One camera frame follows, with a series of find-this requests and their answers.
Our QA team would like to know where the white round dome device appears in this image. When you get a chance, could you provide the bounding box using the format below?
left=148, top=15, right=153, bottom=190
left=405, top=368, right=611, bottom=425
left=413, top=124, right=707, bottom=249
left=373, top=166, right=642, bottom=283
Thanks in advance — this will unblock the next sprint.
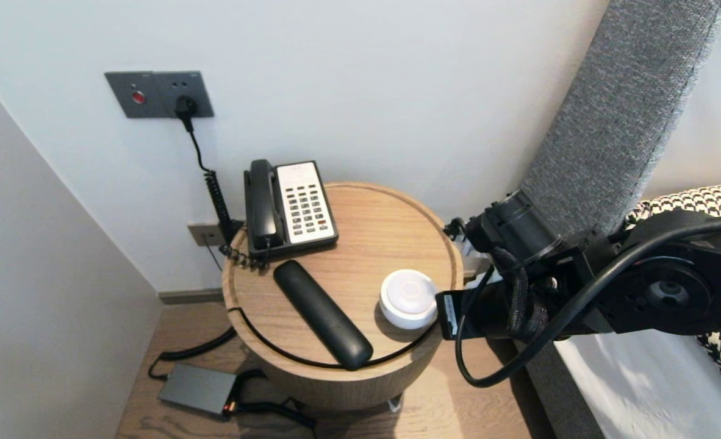
left=379, top=269, right=439, bottom=331

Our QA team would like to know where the long black remote control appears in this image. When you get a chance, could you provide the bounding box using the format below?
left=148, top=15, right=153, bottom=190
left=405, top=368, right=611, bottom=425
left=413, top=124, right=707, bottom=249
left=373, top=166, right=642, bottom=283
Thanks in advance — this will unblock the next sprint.
left=273, top=260, right=375, bottom=371

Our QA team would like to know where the curved wooden table drawer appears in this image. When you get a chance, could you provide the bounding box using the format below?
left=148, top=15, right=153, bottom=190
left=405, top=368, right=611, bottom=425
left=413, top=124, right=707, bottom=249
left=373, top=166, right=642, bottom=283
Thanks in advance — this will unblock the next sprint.
left=229, top=307, right=453, bottom=413

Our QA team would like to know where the round wooden side table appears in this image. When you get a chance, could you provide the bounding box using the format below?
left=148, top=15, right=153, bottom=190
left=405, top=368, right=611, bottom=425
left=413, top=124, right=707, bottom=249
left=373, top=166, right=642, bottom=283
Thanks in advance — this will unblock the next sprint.
left=222, top=181, right=465, bottom=413

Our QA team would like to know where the grey fabric headboard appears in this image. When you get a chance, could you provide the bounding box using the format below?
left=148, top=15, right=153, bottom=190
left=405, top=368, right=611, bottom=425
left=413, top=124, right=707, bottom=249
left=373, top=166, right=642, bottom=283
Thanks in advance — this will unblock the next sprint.
left=516, top=0, right=721, bottom=241

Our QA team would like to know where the grey upholstered bed base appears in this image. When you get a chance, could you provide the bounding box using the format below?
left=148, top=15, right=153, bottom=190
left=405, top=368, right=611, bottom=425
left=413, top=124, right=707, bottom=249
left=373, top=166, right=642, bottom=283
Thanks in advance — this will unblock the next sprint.
left=512, top=337, right=594, bottom=439

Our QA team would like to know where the black white houndstooth pillow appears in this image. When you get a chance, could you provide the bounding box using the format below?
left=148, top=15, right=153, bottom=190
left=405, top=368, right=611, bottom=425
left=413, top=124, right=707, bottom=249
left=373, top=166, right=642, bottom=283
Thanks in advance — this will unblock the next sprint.
left=625, top=180, right=721, bottom=416

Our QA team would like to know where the white bed sheet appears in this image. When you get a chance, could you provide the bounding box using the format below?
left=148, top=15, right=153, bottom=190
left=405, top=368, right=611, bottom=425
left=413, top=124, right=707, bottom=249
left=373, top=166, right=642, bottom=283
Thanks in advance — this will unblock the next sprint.
left=553, top=331, right=721, bottom=439

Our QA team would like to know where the black white desk telephone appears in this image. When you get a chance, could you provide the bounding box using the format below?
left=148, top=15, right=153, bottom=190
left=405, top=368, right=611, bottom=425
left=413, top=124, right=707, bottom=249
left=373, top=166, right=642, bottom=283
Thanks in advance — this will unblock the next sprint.
left=244, top=160, right=340, bottom=257

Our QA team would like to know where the black telephone handset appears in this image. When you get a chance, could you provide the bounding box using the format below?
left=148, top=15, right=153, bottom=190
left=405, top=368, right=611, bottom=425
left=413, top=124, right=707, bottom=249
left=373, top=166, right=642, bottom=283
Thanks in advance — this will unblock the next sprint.
left=247, top=159, right=285, bottom=251

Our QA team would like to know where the brown wooden skirting board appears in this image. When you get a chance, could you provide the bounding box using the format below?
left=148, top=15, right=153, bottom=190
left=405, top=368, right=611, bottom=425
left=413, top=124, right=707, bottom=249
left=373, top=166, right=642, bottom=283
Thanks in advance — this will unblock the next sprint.
left=157, top=288, right=225, bottom=305

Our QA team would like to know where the black power plug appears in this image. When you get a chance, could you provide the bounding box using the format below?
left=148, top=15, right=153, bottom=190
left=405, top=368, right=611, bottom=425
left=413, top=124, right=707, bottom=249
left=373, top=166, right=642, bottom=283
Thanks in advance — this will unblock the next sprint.
left=174, top=96, right=200, bottom=132

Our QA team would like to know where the grey power adapter box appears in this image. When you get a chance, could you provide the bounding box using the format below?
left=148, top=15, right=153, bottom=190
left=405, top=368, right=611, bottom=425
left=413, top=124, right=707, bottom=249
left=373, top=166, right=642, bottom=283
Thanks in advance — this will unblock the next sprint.
left=157, top=363, right=238, bottom=417

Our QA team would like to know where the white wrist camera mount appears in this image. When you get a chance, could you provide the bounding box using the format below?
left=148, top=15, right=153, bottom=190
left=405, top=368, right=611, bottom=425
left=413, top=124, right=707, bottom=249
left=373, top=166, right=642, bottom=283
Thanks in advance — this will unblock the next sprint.
left=445, top=219, right=495, bottom=285

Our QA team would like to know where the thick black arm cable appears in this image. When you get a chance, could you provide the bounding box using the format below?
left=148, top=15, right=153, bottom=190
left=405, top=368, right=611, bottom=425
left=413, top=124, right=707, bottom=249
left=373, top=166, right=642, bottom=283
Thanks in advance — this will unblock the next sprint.
left=454, top=213, right=721, bottom=388

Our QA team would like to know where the black coiled handset cord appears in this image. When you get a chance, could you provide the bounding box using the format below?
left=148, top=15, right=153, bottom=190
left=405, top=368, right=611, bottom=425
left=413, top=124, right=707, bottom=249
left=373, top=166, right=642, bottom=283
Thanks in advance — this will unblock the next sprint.
left=219, top=235, right=273, bottom=273

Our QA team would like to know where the black coiled power cable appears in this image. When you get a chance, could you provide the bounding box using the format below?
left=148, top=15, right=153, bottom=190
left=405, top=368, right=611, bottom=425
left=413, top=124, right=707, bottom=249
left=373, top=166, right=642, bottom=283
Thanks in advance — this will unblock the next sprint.
left=148, top=128, right=243, bottom=380

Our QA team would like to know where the black adapter output cable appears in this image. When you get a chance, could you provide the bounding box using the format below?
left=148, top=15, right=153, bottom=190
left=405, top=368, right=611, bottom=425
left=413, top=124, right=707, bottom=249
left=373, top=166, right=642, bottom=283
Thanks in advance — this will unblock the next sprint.
left=229, top=368, right=317, bottom=429

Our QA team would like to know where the beige wall phone socket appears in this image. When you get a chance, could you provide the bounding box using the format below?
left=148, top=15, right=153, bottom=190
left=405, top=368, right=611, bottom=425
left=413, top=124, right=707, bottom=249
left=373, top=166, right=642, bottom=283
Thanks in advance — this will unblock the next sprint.
left=188, top=223, right=227, bottom=248

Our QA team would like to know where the dark grey wall socket panel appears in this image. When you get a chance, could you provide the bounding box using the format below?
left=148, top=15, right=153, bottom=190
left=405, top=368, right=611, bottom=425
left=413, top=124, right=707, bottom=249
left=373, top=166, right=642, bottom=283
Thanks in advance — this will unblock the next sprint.
left=104, top=71, right=215, bottom=119

